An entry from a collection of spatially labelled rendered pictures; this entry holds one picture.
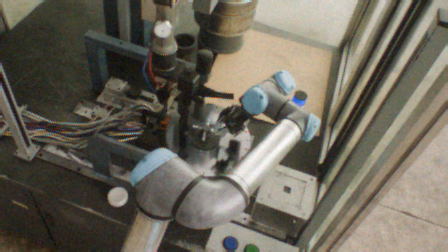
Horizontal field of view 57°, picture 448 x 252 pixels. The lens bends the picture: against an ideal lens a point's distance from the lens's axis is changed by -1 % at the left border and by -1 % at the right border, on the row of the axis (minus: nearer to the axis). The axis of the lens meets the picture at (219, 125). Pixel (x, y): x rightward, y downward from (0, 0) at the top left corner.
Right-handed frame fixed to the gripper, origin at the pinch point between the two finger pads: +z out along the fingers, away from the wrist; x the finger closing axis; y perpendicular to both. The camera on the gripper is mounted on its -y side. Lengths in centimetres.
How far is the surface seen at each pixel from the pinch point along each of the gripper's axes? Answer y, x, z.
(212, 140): 2.5, 1.2, 2.9
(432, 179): -118, 147, 4
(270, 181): 4.8, 25.3, -3.5
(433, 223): -86, 152, 9
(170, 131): 4.3, -11.3, 11.8
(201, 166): 13.2, 3.1, 5.5
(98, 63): -17, -48, 32
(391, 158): 43, 13, -61
